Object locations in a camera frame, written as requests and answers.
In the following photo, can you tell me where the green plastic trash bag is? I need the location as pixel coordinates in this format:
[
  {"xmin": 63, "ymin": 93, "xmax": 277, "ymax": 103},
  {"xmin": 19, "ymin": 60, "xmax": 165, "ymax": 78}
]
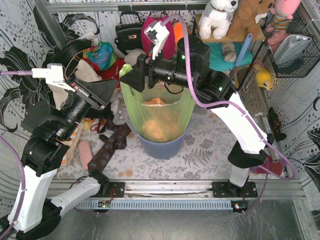
[{"xmin": 119, "ymin": 64, "xmax": 196, "ymax": 143}]

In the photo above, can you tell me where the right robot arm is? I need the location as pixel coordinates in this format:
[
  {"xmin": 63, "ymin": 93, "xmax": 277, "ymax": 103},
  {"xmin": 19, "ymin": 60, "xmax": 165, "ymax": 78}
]
[{"xmin": 120, "ymin": 36, "xmax": 274, "ymax": 197}]

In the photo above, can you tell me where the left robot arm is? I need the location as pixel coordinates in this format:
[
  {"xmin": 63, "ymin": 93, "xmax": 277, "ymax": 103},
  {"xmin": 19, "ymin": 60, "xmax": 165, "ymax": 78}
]
[{"xmin": 0, "ymin": 78, "xmax": 118, "ymax": 240}]

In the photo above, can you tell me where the cream canvas tote bag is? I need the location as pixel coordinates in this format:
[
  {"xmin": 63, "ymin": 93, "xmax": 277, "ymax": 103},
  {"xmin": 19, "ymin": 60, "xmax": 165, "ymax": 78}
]
[{"xmin": 49, "ymin": 60, "xmax": 102, "ymax": 110}]

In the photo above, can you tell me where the crumpled brown paper trash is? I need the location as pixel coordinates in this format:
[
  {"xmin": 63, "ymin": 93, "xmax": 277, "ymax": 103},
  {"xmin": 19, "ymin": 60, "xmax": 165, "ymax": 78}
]
[{"xmin": 141, "ymin": 97, "xmax": 177, "ymax": 143}]

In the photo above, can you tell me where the blue trash bin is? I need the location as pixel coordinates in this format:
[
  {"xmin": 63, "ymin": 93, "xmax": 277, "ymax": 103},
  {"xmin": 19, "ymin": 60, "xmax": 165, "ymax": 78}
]
[{"xmin": 130, "ymin": 121, "xmax": 191, "ymax": 160}]

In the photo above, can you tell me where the red garment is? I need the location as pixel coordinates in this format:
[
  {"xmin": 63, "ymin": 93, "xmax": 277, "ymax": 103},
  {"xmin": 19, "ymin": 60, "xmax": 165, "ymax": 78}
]
[{"xmin": 96, "ymin": 58, "xmax": 125, "ymax": 89}]

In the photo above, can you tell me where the white fluffy plush toy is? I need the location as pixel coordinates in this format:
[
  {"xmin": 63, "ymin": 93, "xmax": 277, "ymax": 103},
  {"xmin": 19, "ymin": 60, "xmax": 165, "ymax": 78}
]
[{"xmin": 124, "ymin": 48, "xmax": 146, "ymax": 66}]

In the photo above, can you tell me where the colourful scarf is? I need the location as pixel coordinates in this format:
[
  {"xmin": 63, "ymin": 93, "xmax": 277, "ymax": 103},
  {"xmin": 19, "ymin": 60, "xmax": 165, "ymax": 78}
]
[{"xmin": 82, "ymin": 41, "xmax": 117, "ymax": 72}]

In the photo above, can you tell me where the black leather handbag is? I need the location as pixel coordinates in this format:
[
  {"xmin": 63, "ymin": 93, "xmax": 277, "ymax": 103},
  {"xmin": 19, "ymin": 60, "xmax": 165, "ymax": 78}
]
[{"xmin": 114, "ymin": 11, "xmax": 144, "ymax": 56}]

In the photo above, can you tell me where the orange plush toy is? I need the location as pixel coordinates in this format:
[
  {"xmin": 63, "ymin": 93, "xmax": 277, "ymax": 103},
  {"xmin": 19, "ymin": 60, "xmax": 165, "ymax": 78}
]
[{"xmin": 172, "ymin": 22, "xmax": 184, "ymax": 46}]

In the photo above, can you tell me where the black hat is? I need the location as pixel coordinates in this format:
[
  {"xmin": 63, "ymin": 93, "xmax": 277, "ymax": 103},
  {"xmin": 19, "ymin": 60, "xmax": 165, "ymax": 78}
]
[{"xmin": 52, "ymin": 39, "xmax": 92, "ymax": 68}]

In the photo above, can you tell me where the orange white checkered towel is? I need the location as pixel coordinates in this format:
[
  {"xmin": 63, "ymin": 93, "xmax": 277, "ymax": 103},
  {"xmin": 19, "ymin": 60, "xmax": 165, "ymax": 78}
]
[{"xmin": 61, "ymin": 122, "xmax": 84, "ymax": 167}]

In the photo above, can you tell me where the dark patterned necktie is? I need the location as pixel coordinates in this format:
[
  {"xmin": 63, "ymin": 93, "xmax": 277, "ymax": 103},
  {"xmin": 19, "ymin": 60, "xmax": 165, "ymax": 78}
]
[{"xmin": 87, "ymin": 119, "xmax": 131, "ymax": 174}]

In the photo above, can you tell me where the pink fuzzy sock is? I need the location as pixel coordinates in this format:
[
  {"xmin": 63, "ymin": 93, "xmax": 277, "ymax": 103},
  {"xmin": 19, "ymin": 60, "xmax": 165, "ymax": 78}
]
[{"xmin": 78, "ymin": 140, "xmax": 93, "ymax": 170}]

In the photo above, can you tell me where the teal cloth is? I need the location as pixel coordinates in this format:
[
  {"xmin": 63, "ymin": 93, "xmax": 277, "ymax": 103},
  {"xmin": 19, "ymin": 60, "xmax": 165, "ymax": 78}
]
[{"xmin": 206, "ymin": 42, "xmax": 253, "ymax": 72}]

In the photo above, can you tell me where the white plush dog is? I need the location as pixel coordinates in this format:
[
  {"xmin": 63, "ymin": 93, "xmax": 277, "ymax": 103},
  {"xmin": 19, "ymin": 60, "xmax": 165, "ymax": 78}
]
[{"xmin": 198, "ymin": 0, "xmax": 238, "ymax": 40}]

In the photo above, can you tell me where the brown teddy bear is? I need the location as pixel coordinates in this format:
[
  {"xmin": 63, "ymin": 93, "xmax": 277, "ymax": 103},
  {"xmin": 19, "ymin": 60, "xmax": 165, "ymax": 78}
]
[{"xmin": 227, "ymin": 0, "xmax": 275, "ymax": 41}]

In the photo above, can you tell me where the yellow plush toy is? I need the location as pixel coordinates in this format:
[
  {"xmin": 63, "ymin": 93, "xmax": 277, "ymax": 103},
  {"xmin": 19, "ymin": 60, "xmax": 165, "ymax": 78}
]
[{"xmin": 253, "ymin": 62, "xmax": 272, "ymax": 91}]

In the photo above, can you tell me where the silver pouch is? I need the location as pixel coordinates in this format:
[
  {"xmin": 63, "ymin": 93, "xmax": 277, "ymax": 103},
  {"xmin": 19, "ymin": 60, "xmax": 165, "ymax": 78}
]
[{"xmin": 273, "ymin": 34, "xmax": 313, "ymax": 65}]

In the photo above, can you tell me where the pink plush toy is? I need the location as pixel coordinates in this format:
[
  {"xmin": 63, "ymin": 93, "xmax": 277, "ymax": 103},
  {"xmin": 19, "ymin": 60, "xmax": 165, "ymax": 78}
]
[{"xmin": 267, "ymin": 0, "xmax": 301, "ymax": 31}]

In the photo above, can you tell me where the colourful striped sock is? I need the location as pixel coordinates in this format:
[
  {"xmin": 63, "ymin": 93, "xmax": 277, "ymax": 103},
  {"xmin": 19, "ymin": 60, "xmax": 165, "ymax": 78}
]
[{"xmin": 250, "ymin": 155, "xmax": 287, "ymax": 176}]

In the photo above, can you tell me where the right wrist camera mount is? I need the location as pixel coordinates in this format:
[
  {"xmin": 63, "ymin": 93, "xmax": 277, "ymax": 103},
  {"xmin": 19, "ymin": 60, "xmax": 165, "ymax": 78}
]
[{"xmin": 144, "ymin": 21, "xmax": 170, "ymax": 60}]

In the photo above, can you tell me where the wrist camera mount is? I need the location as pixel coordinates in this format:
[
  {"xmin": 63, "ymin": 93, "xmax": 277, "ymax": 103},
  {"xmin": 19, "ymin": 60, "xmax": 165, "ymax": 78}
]
[
  {"xmin": 31, "ymin": 63, "xmax": 75, "ymax": 92},
  {"xmin": 144, "ymin": 21, "xmax": 170, "ymax": 60}
]

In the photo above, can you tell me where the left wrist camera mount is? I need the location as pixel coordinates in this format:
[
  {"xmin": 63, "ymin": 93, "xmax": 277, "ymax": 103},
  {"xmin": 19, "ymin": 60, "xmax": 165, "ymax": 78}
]
[{"xmin": 31, "ymin": 63, "xmax": 75, "ymax": 92}]

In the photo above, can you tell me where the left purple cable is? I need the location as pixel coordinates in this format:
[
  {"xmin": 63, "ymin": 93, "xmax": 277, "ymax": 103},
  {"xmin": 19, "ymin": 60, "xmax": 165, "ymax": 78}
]
[{"xmin": 0, "ymin": 69, "xmax": 35, "ymax": 240}]

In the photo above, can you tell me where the purple cable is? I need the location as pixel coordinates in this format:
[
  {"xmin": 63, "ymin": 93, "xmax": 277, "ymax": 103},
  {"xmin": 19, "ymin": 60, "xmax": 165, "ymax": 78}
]
[
  {"xmin": 0, "ymin": 69, "xmax": 35, "ymax": 240},
  {"xmin": 161, "ymin": 13, "xmax": 300, "ymax": 181}
]

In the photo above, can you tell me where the metal base rail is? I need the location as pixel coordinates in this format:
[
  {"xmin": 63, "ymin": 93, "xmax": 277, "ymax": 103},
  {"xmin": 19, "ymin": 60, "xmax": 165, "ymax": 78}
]
[{"xmin": 48, "ymin": 179, "xmax": 305, "ymax": 211}]

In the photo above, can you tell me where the black wire basket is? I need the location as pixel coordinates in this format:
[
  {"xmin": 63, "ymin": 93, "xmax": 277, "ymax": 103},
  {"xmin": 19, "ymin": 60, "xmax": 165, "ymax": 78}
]
[{"xmin": 261, "ymin": 12, "xmax": 320, "ymax": 78}]

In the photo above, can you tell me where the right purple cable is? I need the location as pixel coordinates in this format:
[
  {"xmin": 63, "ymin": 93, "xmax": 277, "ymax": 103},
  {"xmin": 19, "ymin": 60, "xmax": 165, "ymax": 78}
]
[{"xmin": 161, "ymin": 13, "xmax": 300, "ymax": 181}]

